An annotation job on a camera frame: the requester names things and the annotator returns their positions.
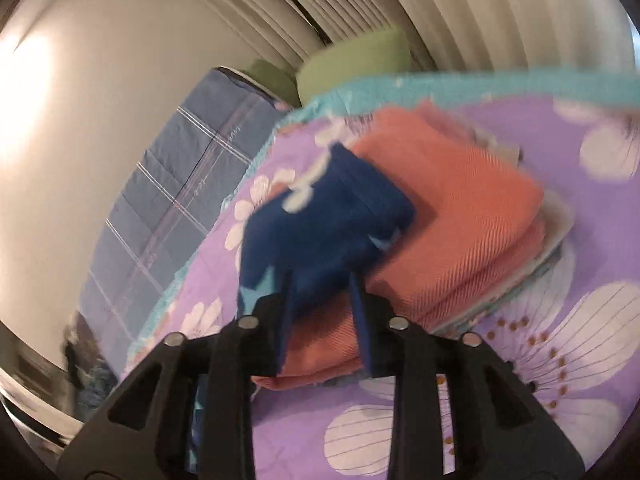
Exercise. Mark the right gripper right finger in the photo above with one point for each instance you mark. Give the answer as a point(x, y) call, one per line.
point(459, 410)

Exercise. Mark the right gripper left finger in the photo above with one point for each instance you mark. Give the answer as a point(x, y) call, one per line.
point(184, 411)

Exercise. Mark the navy fleece star garment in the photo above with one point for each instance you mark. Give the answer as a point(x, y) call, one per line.
point(307, 242)

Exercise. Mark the dark teal crumpled blanket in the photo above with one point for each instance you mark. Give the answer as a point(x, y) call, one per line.
point(91, 378)

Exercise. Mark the purple floral bed sheet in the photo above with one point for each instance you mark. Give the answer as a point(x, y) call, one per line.
point(573, 335)

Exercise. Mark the folded coral pink garment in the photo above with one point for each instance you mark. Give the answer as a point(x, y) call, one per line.
point(397, 145)

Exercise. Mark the blue plaid quilt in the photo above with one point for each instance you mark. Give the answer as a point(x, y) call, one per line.
point(170, 202)

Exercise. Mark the green pillow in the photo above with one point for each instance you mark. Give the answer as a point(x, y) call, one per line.
point(382, 52)

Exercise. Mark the beige pleated curtain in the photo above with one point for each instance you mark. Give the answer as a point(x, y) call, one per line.
point(449, 34)

